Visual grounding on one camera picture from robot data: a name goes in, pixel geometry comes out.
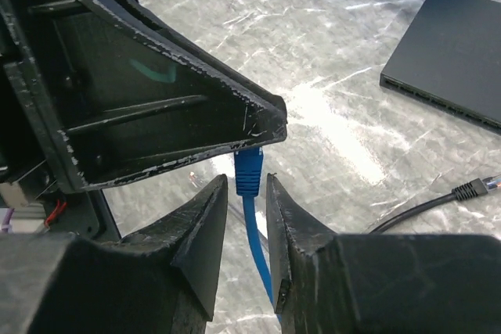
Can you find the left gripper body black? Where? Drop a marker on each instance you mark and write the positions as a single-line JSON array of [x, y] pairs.
[[39, 166]]

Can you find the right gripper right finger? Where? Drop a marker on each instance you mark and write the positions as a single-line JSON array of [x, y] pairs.
[[325, 282]]

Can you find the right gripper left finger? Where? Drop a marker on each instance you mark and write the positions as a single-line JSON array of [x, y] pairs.
[[161, 279]]

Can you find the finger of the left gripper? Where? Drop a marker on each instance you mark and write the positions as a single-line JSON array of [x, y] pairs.
[[124, 97]]

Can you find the black network switch right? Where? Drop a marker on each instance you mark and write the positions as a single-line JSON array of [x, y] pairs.
[[449, 58]]

